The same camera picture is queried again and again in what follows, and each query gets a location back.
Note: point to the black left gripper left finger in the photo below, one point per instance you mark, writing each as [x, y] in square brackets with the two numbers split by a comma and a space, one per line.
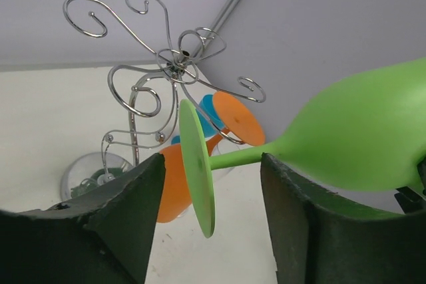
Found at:
[103, 236]

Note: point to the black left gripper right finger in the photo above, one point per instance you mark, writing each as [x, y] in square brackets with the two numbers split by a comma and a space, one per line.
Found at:
[320, 237]

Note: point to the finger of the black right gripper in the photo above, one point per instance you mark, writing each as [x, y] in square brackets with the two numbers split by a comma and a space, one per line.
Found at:
[411, 198]

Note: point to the green wine glass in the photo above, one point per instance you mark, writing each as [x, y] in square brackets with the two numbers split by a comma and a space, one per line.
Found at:
[363, 133]

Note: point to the orange plastic wine glass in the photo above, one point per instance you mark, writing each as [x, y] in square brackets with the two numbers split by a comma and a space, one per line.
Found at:
[238, 120]

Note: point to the chrome wine glass rack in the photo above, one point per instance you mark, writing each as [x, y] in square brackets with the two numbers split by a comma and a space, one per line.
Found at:
[92, 170]

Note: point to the blue plastic wine glass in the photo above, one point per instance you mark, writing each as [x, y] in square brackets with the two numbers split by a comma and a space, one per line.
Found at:
[207, 106]

